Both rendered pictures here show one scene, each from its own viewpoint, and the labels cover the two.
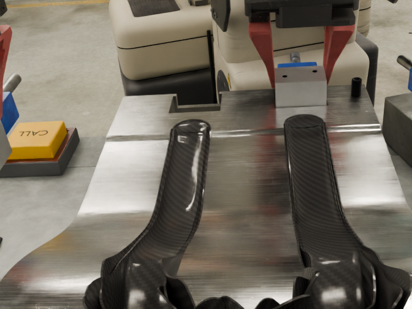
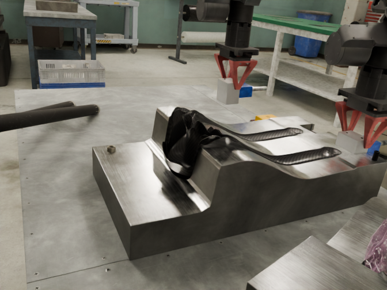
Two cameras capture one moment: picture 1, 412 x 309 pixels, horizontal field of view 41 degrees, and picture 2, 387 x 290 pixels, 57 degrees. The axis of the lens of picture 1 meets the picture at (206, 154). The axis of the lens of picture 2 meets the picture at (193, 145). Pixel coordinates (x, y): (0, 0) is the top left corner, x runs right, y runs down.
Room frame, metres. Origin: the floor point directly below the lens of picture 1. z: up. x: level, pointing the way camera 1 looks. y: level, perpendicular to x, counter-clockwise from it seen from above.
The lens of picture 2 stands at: (-0.14, -0.46, 1.15)
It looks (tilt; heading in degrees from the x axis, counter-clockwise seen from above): 24 degrees down; 55
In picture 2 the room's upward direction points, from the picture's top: 6 degrees clockwise
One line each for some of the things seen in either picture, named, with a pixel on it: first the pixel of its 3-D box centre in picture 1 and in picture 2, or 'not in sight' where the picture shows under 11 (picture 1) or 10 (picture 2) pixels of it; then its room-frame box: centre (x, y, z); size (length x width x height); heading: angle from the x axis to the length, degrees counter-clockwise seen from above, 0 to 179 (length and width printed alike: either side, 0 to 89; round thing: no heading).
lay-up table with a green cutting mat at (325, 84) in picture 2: not in sight; (305, 55); (3.62, 2.60, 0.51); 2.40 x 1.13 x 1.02; 84
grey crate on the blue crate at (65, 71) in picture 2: not in sight; (71, 71); (0.83, 3.15, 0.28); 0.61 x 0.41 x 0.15; 170
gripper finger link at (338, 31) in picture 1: (312, 40); (367, 123); (0.51, -0.12, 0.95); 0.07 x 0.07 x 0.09; 82
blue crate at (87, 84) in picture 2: not in sight; (72, 88); (0.83, 3.15, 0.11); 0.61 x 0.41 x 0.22; 170
